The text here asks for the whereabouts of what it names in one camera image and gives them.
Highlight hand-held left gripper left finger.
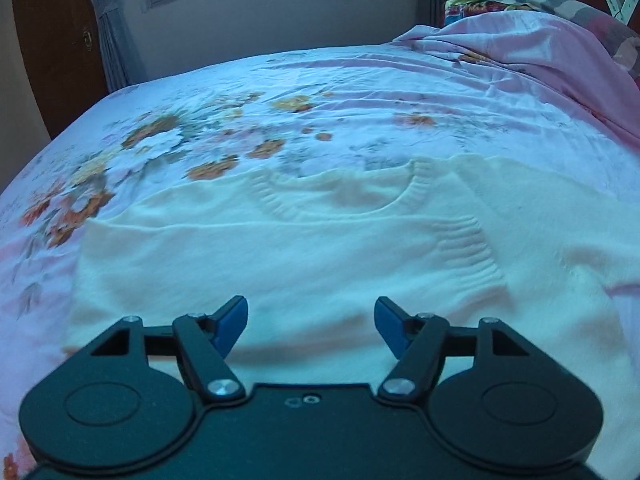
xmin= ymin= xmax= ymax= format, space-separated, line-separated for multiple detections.
xmin=90 ymin=295 xmax=249 ymax=403

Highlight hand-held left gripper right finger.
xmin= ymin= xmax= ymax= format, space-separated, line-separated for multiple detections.
xmin=375 ymin=296 xmax=527 ymax=403

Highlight white knit sweater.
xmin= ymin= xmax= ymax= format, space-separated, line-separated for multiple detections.
xmin=62 ymin=154 xmax=640 ymax=480

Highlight floral bed sheet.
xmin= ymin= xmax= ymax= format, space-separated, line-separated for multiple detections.
xmin=0 ymin=42 xmax=640 ymax=480

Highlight pink blanket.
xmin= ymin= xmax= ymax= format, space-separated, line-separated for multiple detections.
xmin=392 ymin=11 xmax=640 ymax=148

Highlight dark wooden wardrobe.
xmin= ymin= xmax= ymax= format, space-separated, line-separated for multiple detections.
xmin=10 ymin=0 xmax=110 ymax=141

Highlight striped patterned pillow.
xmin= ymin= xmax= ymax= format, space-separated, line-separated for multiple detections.
xmin=442 ymin=0 xmax=640 ymax=78

